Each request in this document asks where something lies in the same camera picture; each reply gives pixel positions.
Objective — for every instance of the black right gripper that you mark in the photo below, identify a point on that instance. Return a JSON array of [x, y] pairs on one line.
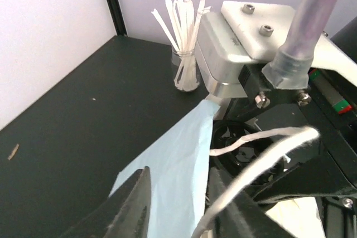
[[324, 168]]

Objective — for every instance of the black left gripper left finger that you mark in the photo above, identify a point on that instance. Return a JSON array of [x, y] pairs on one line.
[[124, 214]]

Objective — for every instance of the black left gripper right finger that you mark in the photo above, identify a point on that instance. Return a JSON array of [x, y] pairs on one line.
[[243, 217]]

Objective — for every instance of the light blue paper bag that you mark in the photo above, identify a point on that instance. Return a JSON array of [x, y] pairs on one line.
[[179, 164]]

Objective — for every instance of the small brown debris strip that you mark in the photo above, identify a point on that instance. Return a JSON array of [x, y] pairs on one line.
[[14, 151]]

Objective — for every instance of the clear cup of stirrers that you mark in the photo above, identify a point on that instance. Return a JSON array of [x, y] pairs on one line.
[[185, 21]]

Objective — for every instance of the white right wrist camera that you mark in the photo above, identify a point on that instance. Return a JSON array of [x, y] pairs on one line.
[[241, 33]]

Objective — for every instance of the black frame post right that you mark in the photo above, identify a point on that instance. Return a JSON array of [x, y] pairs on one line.
[[117, 17]]

